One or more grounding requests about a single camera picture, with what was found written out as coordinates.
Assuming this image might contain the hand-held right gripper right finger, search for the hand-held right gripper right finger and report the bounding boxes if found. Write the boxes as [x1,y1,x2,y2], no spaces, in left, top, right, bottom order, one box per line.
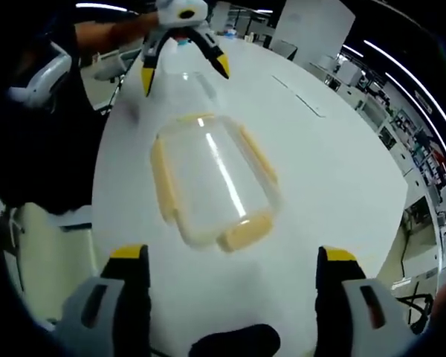
[314,245,427,357]

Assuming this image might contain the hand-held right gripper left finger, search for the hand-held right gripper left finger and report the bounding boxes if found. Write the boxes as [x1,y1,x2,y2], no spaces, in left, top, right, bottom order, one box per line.
[54,244,152,357]

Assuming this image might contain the grey office chair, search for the grey office chair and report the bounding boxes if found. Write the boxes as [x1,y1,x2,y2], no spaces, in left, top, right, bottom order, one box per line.
[94,47,143,83]

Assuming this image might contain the white square pillar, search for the white square pillar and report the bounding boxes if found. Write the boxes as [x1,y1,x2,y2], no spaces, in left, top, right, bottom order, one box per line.
[269,0,358,63]

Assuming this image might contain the white worn device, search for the white worn device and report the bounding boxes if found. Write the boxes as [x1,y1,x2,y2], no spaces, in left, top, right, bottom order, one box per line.
[7,40,74,109]

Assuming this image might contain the black rounded object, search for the black rounded object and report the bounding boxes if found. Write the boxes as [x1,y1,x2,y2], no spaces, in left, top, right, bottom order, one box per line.
[187,323,282,357]

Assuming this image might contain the ceiling light strip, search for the ceiling light strip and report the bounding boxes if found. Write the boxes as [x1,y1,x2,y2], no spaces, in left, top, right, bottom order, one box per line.
[363,39,446,145]

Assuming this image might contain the black floor cables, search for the black floor cables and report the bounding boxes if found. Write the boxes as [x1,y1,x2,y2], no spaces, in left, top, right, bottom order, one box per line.
[391,281,436,335]

